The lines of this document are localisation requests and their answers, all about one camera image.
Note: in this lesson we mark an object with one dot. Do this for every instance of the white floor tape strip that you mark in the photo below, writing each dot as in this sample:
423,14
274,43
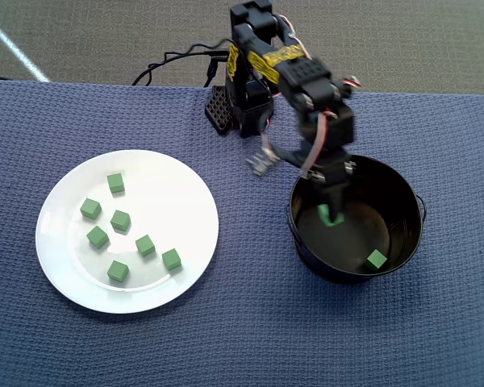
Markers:
16,48

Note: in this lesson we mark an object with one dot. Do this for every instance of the small camera circuit board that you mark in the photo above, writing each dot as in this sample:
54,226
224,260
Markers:
262,161

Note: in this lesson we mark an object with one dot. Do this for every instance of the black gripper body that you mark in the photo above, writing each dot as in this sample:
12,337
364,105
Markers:
334,176

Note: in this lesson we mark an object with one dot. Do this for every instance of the blue woven table cloth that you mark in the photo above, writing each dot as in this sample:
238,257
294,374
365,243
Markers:
242,342

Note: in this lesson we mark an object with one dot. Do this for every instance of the green cube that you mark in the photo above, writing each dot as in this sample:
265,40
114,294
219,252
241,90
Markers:
324,213
90,208
171,259
120,220
145,245
97,236
118,270
115,183
376,259

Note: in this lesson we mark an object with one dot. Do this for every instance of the black metal bucket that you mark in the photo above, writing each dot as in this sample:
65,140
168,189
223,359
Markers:
403,242

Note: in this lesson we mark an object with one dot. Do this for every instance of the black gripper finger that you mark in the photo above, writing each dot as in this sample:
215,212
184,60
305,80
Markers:
335,197

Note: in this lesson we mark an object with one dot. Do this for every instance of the white round plate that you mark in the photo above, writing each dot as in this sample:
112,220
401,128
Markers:
177,193

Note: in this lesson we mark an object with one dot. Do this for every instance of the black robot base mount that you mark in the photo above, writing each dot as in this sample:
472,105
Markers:
219,113

